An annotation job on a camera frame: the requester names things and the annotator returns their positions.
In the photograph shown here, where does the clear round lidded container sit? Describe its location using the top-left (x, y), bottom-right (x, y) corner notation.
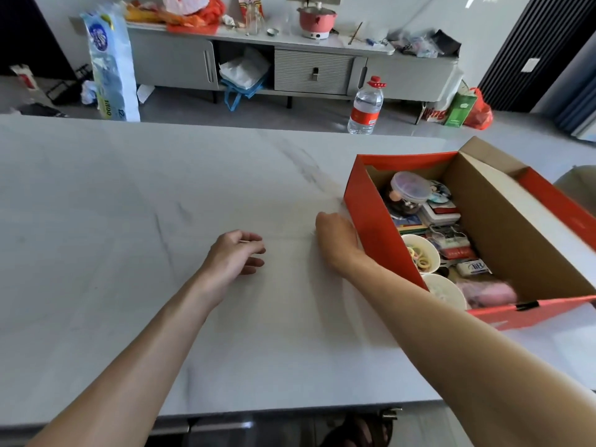
top-left (389, 171), bottom-right (434, 215)

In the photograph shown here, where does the beige chair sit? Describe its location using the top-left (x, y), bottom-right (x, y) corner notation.
top-left (553, 165), bottom-right (596, 218)

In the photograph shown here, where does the red and white flat box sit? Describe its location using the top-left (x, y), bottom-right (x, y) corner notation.
top-left (420, 200), bottom-right (462, 227)

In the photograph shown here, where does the pink electric cooking pot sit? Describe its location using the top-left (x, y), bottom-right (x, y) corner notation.
top-left (296, 5), bottom-right (338, 41)

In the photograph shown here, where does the small red and white carton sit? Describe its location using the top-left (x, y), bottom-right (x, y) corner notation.
top-left (10, 63), bottom-right (38, 92)

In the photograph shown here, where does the orange cardboard shoe box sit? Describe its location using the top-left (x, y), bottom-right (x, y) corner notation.
top-left (343, 136), bottom-right (596, 332)

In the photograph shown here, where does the white bag in cabinet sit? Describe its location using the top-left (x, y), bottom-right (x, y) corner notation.
top-left (218, 47), bottom-right (272, 92)

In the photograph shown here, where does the red plastic bag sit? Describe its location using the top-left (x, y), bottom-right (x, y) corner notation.
top-left (464, 87), bottom-right (494, 131)

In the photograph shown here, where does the person's right forearm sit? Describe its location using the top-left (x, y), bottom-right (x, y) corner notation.
top-left (345, 254), bottom-right (596, 447)

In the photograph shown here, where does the clear plastic blister pack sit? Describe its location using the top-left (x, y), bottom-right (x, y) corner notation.
top-left (425, 229), bottom-right (476, 262)

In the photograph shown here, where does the blue carrier bag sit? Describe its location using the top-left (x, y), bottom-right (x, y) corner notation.
top-left (219, 73), bottom-right (271, 112)

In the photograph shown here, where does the heap of clear plastic bags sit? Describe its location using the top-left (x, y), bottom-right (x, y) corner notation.
top-left (388, 28), bottom-right (462, 59)

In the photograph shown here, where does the green paper bag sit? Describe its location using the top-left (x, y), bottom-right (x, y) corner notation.
top-left (442, 81), bottom-right (478, 128)

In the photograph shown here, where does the black wire rack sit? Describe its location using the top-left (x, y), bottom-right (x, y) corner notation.
top-left (46, 63), bottom-right (94, 107)

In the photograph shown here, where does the small white card box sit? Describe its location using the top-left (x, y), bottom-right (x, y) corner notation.
top-left (456, 259), bottom-right (490, 278)

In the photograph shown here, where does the white bag with red print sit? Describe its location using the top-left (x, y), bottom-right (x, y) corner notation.
top-left (416, 70), bottom-right (465, 125)

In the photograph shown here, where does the black slatted wall panel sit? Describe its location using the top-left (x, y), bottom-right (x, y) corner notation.
top-left (477, 0), bottom-right (578, 113)

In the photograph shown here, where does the clear glass jar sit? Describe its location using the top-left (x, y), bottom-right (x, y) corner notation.
top-left (245, 2), bottom-right (263, 36)

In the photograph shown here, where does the pink soft pouch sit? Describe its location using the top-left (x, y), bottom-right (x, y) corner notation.
top-left (456, 279), bottom-right (518, 309)

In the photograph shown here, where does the person's right hand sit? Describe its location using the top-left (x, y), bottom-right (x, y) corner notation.
top-left (315, 211), bottom-right (374, 278)

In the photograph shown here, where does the orange plastic bag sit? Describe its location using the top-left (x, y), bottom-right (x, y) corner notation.
top-left (122, 0), bottom-right (227, 36)

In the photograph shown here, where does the blue toilet paper pack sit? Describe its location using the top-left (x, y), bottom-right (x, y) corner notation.
top-left (79, 3), bottom-right (141, 123)

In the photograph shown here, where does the person's left hand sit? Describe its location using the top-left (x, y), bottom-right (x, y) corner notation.
top-left (199, 230), bottom-right (267, 301)

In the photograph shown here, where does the shiny round disc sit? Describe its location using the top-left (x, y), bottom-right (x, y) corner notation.
top-left (427, 180), bottom-right (453, 204)

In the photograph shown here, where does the empty white paper cup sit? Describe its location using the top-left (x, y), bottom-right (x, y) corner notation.
top-left (421, 273), bottom-right (468, 312)

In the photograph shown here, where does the grey sideboard cabinet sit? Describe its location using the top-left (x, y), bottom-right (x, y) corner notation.
top-left (69, 16), bottom-right (460, 110)

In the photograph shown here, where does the plastic water bottle red cap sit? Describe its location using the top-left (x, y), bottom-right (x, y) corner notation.
top-left (347, 76), bottom-right (387, 136)

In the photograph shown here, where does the blue grey curtain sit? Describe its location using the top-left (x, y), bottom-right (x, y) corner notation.
top-left (553, 51), bottom-right (596, 143)

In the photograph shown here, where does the person's left forearm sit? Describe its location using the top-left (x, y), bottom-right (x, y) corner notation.
top-left (25, 270), bottom-right (225, 447)

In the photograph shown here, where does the white cup with hair ties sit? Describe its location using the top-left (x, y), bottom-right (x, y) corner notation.
top-left (401, 234), bottom-right (441, 274)

